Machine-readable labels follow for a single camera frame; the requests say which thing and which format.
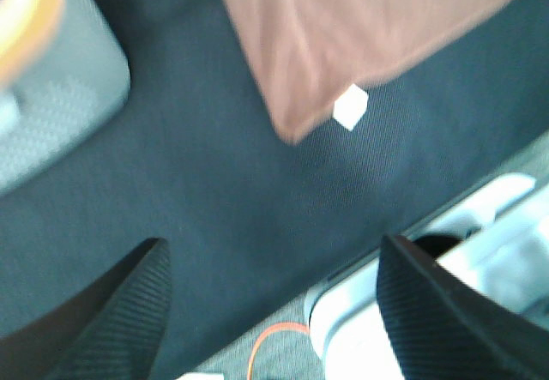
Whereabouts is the orange cable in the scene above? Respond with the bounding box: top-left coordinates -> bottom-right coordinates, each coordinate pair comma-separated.
246,320 -> 311,380

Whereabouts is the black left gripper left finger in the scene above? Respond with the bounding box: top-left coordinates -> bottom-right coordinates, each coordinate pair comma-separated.
1,238 -> 172,379

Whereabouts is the black table cloth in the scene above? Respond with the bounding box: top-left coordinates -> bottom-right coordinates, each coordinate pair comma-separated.
1,0 -> 548,379

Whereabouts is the brown towel with white tag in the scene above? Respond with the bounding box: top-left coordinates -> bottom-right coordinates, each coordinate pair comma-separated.
223,0 -> 512,144

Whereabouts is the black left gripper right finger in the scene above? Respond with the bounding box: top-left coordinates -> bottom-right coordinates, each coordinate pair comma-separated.
376,236 -> 548,379

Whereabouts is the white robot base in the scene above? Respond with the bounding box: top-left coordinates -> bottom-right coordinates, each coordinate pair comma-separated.
175,172 -> 549,380

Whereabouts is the grey basket with yellow rim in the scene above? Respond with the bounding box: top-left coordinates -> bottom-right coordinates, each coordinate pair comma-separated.
1,0 -> 130,194

